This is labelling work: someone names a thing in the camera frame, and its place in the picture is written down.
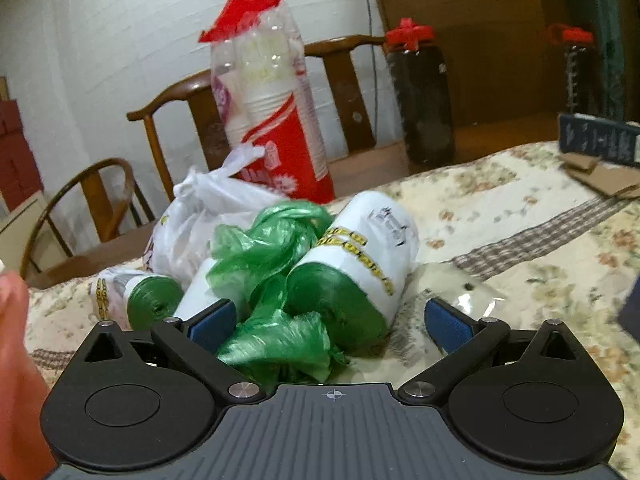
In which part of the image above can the white garbage bag roll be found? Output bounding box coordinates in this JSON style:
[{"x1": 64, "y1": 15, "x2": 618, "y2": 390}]
[{"x1": 171, "y1": 255, "x2": 236, "y2": 322}]

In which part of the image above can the orange snack packet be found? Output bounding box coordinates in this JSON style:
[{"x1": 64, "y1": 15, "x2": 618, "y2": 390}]
[{"x1": 0, "y1": 259, "x2": 58, "y2": 468}]

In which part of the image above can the white plastic bag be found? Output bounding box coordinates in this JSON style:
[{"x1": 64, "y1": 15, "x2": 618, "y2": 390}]
[{"x1": 142, "y1": 142, "x2": 267, "y2": 292}]

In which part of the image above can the small green garbage bag roll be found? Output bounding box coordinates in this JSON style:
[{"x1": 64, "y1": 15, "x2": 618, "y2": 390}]
[{"x1": 94, "y1": 267, "x2": 184, "y2": 332}]

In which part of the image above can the large purple box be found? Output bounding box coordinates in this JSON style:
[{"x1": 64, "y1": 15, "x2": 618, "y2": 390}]
[{"x1": 557, "y1": 112, "x2": 640, "y2": 167}]

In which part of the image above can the grey wall cable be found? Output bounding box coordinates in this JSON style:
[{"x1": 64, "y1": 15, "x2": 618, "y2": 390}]
[{"x1": 361, "y1": 0, "x2": 380, "y2": 128}]

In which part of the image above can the red paper cup pack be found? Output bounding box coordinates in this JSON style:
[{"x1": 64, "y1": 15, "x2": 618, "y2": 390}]
[{"x1": 198, "y1": 0, "x2": 337, "y2": 207}]

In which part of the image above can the tall back wooden chair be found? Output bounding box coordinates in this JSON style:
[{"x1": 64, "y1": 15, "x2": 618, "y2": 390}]
[
  {"x1": 126, "y1": 69, "x2": 236, "y2": 202},
  {"x1": 303, "y1": 34, "x2": 561, "y2": 197}
]

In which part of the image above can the brown wooden cabinet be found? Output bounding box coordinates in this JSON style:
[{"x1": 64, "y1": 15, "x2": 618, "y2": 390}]
[{"x1": 366, "y1": 0, "x2": 568, "y2": 128}]

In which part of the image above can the dark jar with red lid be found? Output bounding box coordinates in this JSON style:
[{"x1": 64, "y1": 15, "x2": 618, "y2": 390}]
[
  {"x1": 546, "y1": 23, "x2": 602, "y2": 122},
  {"x1": 384, "y1": 17, "x2": 457, "y2": 177}
]

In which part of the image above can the large green garbage bag roll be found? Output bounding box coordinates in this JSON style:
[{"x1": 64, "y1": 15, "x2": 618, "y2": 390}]
[{"x1": 284, "y1": 192, "x2": 422, "y2": 347}]

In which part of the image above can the beige cardboard box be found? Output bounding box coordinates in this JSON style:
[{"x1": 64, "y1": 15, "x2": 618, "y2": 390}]
[{"x1": 0, "y1": 192, "x2": 52, "y2": 277}]

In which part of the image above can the flat brown cardboard piece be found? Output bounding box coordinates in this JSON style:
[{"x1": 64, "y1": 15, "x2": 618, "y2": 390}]
[{"x1": 559, "y1": 152, "x2": 640, "y2": 200}]

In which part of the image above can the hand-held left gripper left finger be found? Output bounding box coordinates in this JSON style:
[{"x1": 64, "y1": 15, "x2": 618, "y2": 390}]
[{"x1": 79, "y1": 298, "x2": 265, "y2": 405}]

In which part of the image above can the clear plastic wrapper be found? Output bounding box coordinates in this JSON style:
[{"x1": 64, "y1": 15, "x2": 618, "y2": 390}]
[{"x1": 414, "y1": 261, "x2": 507, "y2": 323}]

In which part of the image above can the round back wooden chair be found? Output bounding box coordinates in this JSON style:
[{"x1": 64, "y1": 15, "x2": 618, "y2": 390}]
[{"x1": 19, "y1": 157, "x2": 157, "y2": 283}]

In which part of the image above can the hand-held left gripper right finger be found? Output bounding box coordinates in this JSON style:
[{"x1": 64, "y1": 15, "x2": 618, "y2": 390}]
[{"x1": 396, "y1": 297, "x2": 579, "y2": 405}]

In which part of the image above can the floral cloth covered desktop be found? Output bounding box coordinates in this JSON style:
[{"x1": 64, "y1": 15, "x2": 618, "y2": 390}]
[{"x1": 22, "y1": 140, "x2": 640, "y2": 480}]

